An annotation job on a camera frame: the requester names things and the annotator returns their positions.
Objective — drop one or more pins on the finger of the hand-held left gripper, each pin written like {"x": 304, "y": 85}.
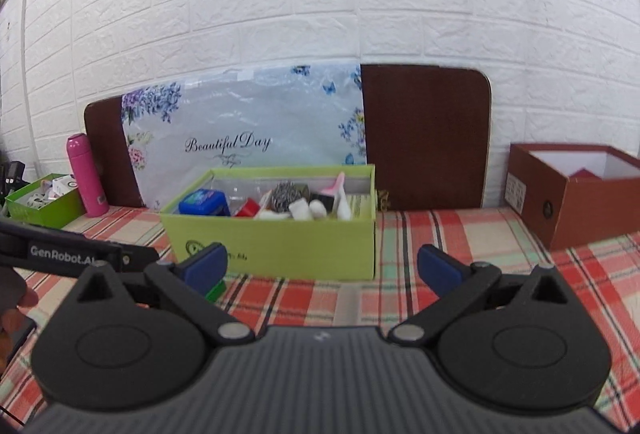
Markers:
{"x": 140, "y": 256}

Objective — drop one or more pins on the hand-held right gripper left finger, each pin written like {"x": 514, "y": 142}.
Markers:
{"x": 205, "y": 266}

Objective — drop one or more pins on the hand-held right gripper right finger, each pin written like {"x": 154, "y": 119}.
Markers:
{"x": 440, "y": 266}

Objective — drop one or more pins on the light green storage box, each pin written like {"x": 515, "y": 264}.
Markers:
{"x": 300, "y": 246}

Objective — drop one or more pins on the person's left hand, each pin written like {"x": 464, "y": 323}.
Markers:
{"x": 10, "y": 294}

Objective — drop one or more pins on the small green object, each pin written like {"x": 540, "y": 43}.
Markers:
{"x": 216, "y": 290}

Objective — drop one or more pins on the small green open box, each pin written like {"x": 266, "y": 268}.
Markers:
{"x": 45, "y": 214}

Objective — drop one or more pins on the red checked tablecloth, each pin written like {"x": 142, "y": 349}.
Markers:
{"x": 450, "y": 229}

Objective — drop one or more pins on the blue plastic box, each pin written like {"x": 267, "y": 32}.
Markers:
{"x": 202, "y": 204}

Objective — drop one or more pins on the white small carton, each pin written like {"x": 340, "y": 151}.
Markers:
{"x": 65, "y": 188}

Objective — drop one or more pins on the red small item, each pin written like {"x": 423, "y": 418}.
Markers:
{"x": 246, "y": 209}

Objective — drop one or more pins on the black device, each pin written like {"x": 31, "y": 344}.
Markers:
{"x": 12, "y": 179}

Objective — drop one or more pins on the pink bottle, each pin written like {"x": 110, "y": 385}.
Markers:
{"x": 87, "y": 179}

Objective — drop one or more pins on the white plastic item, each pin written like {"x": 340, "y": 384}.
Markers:
{"x": 272, "y": 215}

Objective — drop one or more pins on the steel wool scrubber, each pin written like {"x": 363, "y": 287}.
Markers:
{"x": 285, "y": 195}

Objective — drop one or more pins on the white foam block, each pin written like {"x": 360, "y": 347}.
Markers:
{"x": 300, "y": 210}

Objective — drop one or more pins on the pink and white tool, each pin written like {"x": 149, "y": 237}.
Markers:
{"x": 342, "y": 204}

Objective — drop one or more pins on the white small roll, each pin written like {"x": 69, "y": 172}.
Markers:
{"x": 318, "y": 210}

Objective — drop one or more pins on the black small item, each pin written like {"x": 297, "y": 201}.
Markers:
{"x": 327, "y": 200}

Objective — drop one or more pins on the brown wooden board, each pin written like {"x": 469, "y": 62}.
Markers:
{"x": 425, "y": 133}

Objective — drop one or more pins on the brown cardboard box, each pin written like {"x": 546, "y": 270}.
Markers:
{"x": 580, "y": 209}

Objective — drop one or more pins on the floral plastic bag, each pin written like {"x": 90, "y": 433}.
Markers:
{"x": 240, "y": 113}

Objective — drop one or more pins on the dark red item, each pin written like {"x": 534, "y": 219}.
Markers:
{"x": 587, "y": 174}

